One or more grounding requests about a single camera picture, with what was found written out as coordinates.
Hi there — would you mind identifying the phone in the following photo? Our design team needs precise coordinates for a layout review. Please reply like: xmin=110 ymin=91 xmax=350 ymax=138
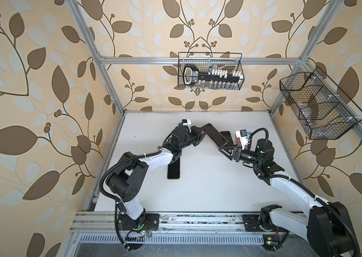
xmin=167 ymin=159 xmax=181 ymax=180
xmin=221 ymin=131 xmax=235 ymax=147
xmin=202 ymin=123 xmax=228 ymax=148

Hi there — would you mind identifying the back wire basket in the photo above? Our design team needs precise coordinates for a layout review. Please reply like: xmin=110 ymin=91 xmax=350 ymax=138
xmin=177 ymin=51 xmax=245 ymax=91

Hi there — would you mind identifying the wire basket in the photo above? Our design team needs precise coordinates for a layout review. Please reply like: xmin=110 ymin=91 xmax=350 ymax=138
xmin=177 ymin=51 xmax=245 ymax=91
xmin=280 ymin=66 xmax=362 ymax=140

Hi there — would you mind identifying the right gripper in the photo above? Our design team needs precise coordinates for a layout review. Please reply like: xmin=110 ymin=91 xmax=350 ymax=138
xmin=219 ymin=144 xmax=261 ymax=167

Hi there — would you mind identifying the aluminium frame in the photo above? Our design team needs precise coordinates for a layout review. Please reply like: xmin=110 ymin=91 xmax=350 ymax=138
xmin=61 ymin=0 xmax=362 ymax=257

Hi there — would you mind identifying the right wire basket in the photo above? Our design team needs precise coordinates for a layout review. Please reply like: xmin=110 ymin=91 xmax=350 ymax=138
xmin=280 ymin=66 xmax=362 ymax=140

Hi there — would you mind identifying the socket set on black rail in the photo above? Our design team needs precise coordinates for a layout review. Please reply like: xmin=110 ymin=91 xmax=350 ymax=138
xmin=181 ymin=64 xmax=244 ymax=88

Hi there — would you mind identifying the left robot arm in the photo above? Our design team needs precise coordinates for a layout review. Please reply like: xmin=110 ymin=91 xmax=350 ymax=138
xmin=99 ymin=123 xmax=206 ymax=222

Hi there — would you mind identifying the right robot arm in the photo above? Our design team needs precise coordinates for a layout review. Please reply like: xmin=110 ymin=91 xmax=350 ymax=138
xmin=219 ymin=128 xmax=361 ymax=257

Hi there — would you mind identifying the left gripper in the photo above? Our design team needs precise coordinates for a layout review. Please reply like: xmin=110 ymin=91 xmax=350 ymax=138
xmin=177 ymin=125 xmax=208 ymax=151

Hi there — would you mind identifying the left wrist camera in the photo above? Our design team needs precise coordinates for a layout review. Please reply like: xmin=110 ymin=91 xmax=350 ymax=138
xmin=179 ymin=119 xmax=191 ymax=127

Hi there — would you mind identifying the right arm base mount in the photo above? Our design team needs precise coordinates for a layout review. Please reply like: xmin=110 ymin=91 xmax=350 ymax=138
xmin=242 ymin=213 xmax=291 ymax=253

